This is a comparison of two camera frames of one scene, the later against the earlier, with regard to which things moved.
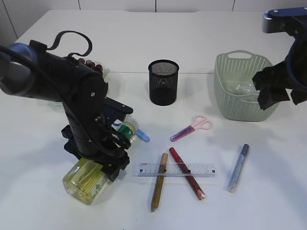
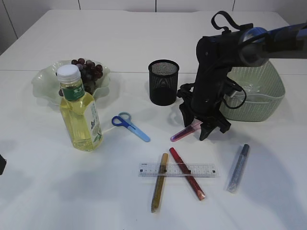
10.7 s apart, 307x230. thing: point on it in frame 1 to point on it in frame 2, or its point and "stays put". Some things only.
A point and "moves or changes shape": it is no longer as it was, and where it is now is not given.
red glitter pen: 187,174 stays put
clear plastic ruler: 175,170 stays put
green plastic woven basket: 236,96 stays put
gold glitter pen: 159,184 stays put
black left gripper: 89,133 to 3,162
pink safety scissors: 199,121 stays put
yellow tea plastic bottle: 86,181 moves or changes shape
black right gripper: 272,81 to 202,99
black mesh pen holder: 163,82 stays put
